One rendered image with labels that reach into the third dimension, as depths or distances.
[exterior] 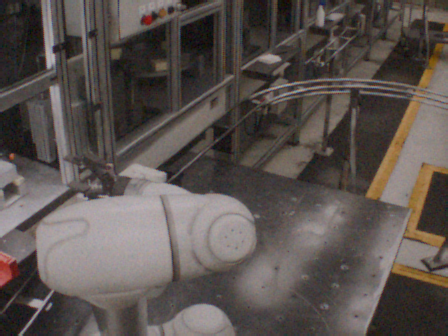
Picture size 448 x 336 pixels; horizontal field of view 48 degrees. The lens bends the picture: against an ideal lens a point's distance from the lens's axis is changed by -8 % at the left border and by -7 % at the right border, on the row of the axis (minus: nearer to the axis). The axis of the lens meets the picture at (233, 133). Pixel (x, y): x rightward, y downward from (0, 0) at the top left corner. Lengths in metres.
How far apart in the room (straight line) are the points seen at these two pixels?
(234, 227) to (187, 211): 0.07
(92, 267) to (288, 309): 1.06
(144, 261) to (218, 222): 0.11
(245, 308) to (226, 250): 0.99
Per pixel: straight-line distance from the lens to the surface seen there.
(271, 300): 1.73
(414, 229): 3.32
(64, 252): 0.73
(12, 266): 1.51
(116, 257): 0.72
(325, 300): 1.75
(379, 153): 4.10
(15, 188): 1.87
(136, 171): 1.97
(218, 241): 0.71
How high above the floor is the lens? 1.88
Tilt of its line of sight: 26 degrees down
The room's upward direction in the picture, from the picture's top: 1 degrees clockwise
